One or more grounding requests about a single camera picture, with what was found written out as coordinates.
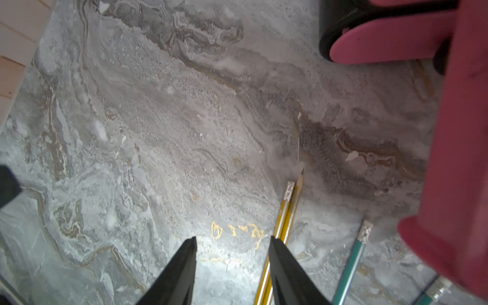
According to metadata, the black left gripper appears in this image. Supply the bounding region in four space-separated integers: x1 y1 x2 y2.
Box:
0 165 22 208

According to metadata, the yellow pencil bundle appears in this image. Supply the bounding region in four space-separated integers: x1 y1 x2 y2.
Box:
254 169 304 305

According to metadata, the green pencil bundle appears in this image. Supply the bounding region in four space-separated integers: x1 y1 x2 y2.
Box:
414 276 452 305

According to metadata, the single green pencil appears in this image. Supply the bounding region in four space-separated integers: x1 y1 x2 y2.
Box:
332 219 374 305

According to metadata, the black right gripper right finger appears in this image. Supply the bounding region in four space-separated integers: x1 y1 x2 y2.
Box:
269 236 331 305

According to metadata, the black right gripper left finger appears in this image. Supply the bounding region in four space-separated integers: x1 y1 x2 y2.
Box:
137 236 197 305

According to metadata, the black drawer cabinet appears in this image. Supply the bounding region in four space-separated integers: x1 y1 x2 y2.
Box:
319 0 459 75

